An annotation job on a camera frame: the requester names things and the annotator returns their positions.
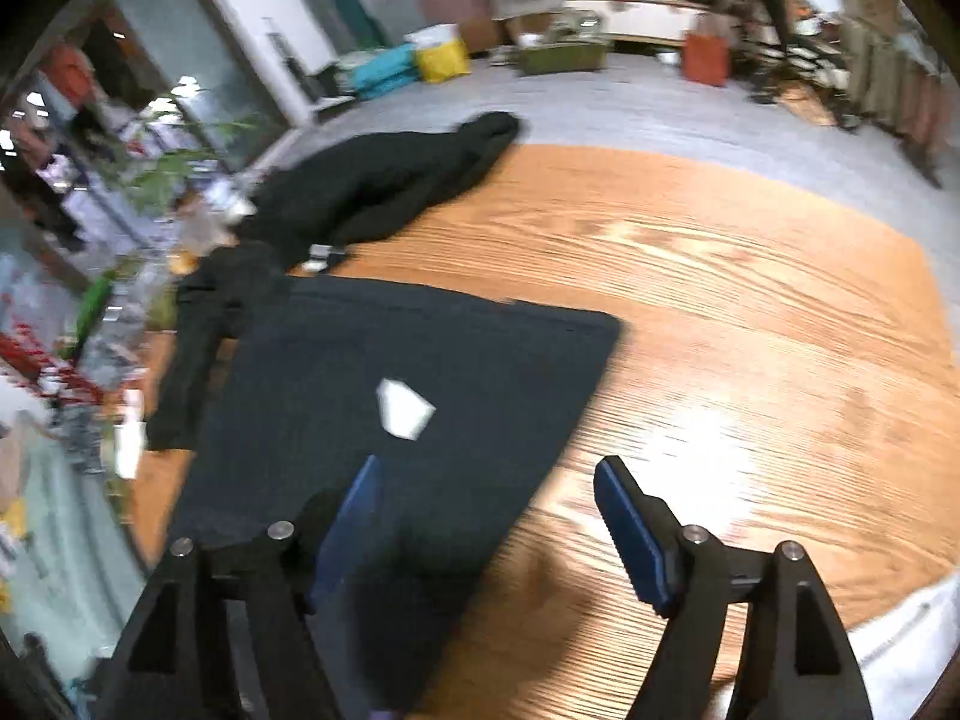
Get yellow shopping bag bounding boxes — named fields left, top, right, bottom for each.
left=415, top=37, right=470, bottom=85

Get olive green crate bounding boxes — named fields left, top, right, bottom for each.
left=514, top=41, right=608, bottom=75

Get teal suitcase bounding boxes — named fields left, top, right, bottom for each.
left=348, top=44, right=420, bottom=99

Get brown ribbed suitcase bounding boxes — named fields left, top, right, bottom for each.
left=418, top=0, right=503, bottom=55

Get green potted plant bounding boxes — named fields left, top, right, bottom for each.
left=98, top=93, right=260, bottom=218

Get white low cabinet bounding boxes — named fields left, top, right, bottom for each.
left=566, top=0, right=708, bottom=47

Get black striped cuff garment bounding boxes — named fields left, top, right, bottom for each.
left=299, top=244, right=350, bottom=275

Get black clothes pile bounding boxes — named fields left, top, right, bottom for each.
left=235, top=110, right=523, bottom=268

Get white folded cloth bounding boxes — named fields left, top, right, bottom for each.
left=850, top=572, right=958, bottom=720

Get red berry branches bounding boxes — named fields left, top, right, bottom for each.
left=2, top=322, right=104, bottom=406

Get orange paper bag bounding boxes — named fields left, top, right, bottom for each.
left=682, top=31, right=731, bottom=86

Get black garment with white tag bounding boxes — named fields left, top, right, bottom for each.
left=146, top=244, right=620, bottom=718

